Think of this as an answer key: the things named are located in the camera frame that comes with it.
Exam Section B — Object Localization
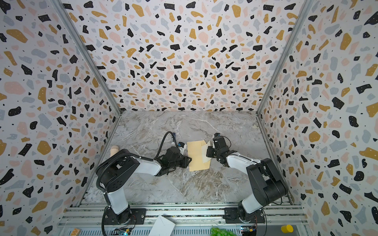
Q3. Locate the cream paper letter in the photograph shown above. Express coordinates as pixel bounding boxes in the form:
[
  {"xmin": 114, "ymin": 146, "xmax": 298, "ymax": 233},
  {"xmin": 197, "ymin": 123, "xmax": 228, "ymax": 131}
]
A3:
[{"xmin": 201, "ymin": 141, "xmax": 212, "ymax": 163}]

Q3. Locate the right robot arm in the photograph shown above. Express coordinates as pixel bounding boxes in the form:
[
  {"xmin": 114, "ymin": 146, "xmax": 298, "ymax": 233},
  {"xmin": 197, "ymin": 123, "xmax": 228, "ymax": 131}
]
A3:
[{"xmin": 206, "ymin": 138, "xmax": 288, "ymax": 221}]

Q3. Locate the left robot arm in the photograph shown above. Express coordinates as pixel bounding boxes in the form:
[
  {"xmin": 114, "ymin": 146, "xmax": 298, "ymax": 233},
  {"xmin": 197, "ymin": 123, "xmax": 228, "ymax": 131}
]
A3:
[{"xmin": 95, "ymin": 147, "xmax": 192, "ymax": 216}]

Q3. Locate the wooden roller pin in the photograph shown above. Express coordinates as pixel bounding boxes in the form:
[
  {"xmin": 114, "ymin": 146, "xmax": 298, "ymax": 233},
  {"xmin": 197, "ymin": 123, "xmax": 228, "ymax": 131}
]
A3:
[{"xmin": 110, "ymin": 146, "xmax": 119, "ymax": 157}]

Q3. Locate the white paper sheet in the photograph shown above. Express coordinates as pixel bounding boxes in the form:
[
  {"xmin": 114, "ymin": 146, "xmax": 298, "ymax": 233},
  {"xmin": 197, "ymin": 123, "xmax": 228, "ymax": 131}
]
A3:
[{"xmin": 149, "ymin": 215, "xmax": 176, "ymax": 236}]

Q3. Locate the green plastic object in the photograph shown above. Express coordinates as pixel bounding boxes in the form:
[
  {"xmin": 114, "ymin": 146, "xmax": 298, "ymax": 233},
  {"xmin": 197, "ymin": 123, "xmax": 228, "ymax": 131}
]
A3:
[{"xmin": 210, "ymin": 227, "xmax": 236, "ymax": 236}]

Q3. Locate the right circuit board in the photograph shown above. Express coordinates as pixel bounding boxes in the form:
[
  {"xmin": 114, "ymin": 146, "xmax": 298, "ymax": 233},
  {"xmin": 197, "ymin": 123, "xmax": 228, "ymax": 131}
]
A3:
[{"xmin": 241, "ymin": 226, "xmax": 257, "ymax": 236}]

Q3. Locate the small circuit board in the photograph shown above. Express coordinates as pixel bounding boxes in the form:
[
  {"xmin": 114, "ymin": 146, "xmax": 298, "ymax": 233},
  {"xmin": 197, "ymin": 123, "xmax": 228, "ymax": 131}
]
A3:
[{"xmin": 111, "ymin": 227, "xmax": 132, "ymax": 236}]

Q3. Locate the yellow round object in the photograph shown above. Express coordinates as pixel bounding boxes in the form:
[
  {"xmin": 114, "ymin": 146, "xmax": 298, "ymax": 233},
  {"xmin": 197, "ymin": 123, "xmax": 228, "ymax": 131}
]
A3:
[{"xmin": 281, "ymin": 225, "xmax": 294, "ymax": 234}]

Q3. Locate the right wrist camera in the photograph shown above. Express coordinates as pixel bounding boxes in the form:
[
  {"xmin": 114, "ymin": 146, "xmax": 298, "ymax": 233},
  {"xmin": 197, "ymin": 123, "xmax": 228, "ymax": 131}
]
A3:
[{"xmin": 213, "ymin": 133, "xmax": 226, "ymax": 149}]

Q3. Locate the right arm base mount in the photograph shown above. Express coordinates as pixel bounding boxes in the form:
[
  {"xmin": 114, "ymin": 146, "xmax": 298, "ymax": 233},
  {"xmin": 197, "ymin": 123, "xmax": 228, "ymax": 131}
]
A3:
[{"xmin": 223, "ymin": 207, "xmax": 265, "ymax": 224}]

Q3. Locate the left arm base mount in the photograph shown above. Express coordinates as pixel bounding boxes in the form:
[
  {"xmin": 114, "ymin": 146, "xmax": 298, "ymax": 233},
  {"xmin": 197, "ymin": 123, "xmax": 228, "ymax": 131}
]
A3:
[{"xmin": 103, "ymin": 208, "xmax": 147, "ymax": 225}]

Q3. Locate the black corrugated cable conduit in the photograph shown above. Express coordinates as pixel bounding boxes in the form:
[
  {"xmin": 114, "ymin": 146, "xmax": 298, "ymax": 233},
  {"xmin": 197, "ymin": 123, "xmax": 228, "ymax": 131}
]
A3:
[{"xmin": 95, "ymin": 131, "xmax": 178, "ymax": 236}]

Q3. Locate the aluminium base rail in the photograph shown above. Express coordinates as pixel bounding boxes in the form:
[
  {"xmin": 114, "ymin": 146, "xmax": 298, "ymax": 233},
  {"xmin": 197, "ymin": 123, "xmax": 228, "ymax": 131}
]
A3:
[{"xmin": 57, "ymin": 203, "xmax": 312, "ymax": 236}]

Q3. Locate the right aluminium corner post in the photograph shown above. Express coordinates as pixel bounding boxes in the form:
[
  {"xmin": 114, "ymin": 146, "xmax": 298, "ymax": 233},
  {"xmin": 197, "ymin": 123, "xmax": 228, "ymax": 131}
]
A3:
[{"xmin": 257, "ymin": 0, "xmax": 314, "ymax": 117}]

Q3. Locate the aluminium corner post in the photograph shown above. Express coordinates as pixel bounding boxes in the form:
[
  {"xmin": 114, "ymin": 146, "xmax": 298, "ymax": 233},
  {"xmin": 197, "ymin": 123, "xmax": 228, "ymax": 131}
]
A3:
[
  {"xmin": 257, "ymin": 0, "xmax": 314, "ymax": 117},
  {"xmin": 50, "ymin": 1, "xmax": 122, "ymax": 116}
]

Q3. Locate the left aluminium corner post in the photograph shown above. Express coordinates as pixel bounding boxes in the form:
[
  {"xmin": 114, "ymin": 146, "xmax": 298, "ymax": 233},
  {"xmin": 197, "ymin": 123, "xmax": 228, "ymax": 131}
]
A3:
[{"xmin": 50, "ymin": 1, "xmax": 122, "ymax": 116}]

